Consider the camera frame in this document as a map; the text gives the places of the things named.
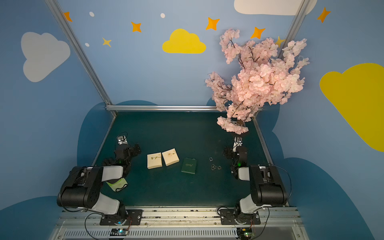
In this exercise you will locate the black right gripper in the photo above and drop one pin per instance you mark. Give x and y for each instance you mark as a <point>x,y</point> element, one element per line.
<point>231,152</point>

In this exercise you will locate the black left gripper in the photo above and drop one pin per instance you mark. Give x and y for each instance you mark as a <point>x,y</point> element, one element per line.
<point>129,150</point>

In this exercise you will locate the white box base black insert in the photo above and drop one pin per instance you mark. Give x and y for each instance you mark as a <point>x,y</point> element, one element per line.
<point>154,161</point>

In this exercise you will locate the white lotus box lid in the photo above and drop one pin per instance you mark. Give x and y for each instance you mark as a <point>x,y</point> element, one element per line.
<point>117,185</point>

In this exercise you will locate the white flower gift box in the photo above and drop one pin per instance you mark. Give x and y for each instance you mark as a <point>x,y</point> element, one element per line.
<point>170,157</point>

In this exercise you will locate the green jewelry box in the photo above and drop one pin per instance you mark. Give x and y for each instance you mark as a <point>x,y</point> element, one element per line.
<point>189,166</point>

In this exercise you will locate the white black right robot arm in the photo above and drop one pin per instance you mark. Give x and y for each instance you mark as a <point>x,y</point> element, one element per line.
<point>266,186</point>

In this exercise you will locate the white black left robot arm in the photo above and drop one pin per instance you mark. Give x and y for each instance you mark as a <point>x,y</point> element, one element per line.
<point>82,188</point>

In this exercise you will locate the black glove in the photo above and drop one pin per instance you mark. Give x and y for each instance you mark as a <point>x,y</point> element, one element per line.
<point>108,162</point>

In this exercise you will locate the right green circuit board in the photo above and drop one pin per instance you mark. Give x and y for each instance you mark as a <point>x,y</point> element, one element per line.
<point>244,234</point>

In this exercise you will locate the green circuit board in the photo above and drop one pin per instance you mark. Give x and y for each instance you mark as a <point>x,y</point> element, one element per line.
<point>119,232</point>
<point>244,234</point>

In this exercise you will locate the left green circuit board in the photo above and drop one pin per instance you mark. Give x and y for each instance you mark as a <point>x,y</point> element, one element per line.
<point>119,232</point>

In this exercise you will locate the pink cherry blossom tree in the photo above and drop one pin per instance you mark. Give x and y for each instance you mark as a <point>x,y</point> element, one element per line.
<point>263,79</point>

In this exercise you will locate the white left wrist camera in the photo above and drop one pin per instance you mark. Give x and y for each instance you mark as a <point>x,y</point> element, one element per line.
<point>122,140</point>

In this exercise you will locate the brown tree base plate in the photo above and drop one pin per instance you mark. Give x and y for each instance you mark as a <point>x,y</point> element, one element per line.
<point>240,135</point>

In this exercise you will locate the horizontal aluminium frame rail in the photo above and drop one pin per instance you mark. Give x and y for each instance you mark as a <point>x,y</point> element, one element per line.
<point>142,108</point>

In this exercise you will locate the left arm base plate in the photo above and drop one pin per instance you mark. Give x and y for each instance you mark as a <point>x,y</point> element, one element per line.
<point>131,217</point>

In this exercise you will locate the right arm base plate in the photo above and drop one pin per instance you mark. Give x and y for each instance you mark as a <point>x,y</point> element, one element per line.
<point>234,217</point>

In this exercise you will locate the front aluminium rail track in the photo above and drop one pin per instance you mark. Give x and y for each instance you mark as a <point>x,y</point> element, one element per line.
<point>182,223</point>

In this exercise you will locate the right aluminium frame post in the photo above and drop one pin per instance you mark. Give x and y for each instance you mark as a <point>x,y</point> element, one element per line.
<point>295,26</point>

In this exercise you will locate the aluminium frame post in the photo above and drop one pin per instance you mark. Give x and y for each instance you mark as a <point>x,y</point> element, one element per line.
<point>64,24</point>
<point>295,26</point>

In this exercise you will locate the left aluminium frame post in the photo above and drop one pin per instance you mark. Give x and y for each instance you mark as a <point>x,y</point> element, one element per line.
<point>64,24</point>

